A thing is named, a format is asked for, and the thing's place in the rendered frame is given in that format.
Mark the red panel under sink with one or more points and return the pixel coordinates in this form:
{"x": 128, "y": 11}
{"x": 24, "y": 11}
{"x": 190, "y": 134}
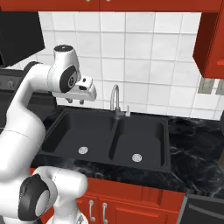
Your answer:
{"x": 137, "y": 194}

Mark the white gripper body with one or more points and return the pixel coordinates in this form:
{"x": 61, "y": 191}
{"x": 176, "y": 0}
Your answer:
{"x": 84, "y": 94}

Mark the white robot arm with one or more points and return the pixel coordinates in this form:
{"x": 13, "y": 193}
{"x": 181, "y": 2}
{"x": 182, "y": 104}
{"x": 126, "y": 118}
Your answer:
{"x": 20, "y": 140}

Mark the black dishwasher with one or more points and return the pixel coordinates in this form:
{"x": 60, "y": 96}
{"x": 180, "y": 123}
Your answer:
{"x": 202, "y": 211}

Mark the silver curved tap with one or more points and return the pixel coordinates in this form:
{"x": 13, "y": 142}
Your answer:
{"x": 116, "y": 102}

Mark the small silver soap dispenser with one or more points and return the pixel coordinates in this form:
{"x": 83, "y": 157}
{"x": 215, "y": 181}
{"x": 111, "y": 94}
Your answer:
{"x": 127, "y": 111}

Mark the red base cupboard door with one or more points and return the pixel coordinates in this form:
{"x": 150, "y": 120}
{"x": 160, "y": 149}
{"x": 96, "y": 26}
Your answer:
{"x": 86, "y": 208}
{"x": 137, "y": 214}

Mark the black range hood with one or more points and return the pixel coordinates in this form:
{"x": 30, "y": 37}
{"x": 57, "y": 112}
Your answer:
{"x": 19, "y": 36}

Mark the grey wall socket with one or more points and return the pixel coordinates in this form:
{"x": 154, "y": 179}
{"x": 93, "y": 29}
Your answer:
{"x": 206, "y": 85}

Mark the red wall cupboard door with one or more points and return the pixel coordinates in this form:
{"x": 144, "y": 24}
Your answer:
{"x": 163, "y": 5}
{"x": 43, "y": 4}

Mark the black double sink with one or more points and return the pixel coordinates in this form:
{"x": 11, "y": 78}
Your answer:
{"x": 87, "y": 134}

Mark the red corner wall cupboard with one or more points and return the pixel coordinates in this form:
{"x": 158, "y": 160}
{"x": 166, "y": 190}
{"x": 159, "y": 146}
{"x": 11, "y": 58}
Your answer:
{"x": 211, "y": 43}

